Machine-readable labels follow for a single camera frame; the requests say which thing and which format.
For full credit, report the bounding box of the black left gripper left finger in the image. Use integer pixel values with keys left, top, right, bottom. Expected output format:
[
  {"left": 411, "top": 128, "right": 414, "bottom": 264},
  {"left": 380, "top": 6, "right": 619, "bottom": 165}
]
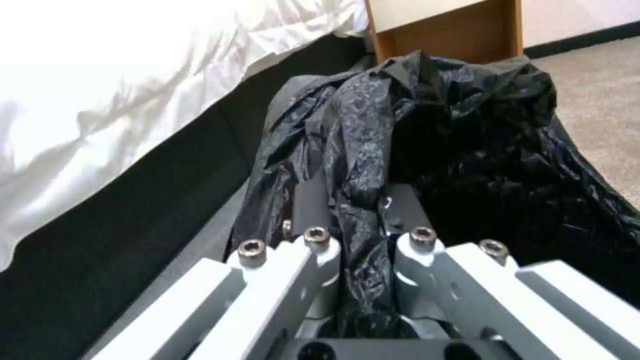
[{"left": 79, "top": 179, "right": 346, "bottom": 360}]

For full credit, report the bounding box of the white bed sheet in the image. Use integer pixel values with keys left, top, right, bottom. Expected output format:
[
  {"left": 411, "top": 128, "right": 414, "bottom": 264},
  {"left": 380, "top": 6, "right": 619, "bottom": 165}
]
[{"left": 0, "top": 0, "right": 374, "bottom": 271}]

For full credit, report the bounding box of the wooden bedside cabinet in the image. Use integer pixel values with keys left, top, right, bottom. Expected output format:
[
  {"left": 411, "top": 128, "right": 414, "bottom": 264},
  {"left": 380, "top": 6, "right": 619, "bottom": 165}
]
[{"left": 363, "top": 0, "right": 529, "bottom": 65}]

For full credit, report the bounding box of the black bed base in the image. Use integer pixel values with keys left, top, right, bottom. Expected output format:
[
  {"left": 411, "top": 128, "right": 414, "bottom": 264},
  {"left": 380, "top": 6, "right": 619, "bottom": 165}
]
[{"left": 0, "top": 31, "right": 379, "bottom": 360}]

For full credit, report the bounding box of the black plastic trash bag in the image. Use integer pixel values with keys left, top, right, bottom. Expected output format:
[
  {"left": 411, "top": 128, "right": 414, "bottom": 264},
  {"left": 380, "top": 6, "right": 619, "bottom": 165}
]
[{"left": 227, "top": 50, "right": 640, "bottom": 340}]

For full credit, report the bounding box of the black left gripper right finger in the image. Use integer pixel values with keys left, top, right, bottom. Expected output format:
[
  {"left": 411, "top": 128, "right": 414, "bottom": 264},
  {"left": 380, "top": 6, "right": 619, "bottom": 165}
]
[{"left": 382, "top": 183, "right": 640, "bottom": 360}]

